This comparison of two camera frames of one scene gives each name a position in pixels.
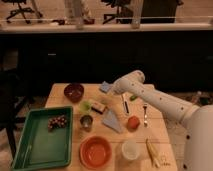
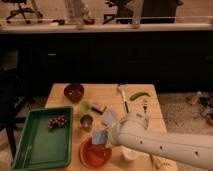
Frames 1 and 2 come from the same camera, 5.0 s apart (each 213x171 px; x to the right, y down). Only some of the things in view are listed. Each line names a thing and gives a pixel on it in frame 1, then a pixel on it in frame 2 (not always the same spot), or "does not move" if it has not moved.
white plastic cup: (130, 150) does not move
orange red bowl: (95, 152) does not move
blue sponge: (105, 86) → (99, 137)
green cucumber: (132, 98) does not move
